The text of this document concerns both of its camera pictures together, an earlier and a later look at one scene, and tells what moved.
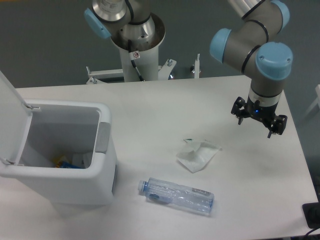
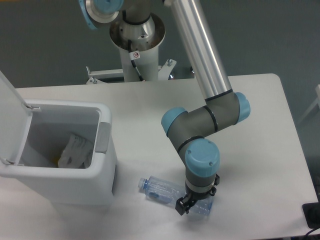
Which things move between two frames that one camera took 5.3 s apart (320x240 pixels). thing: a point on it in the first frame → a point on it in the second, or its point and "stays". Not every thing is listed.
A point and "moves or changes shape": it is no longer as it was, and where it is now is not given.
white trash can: x=81 y=130 stays
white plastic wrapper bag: x=194 y=161 moves or changes shape
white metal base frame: x=165 y=72 stays
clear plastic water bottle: x=182 y=196 stays
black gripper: x=262 y=108 → x=183 y=204
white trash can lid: x=15 y=117 stays
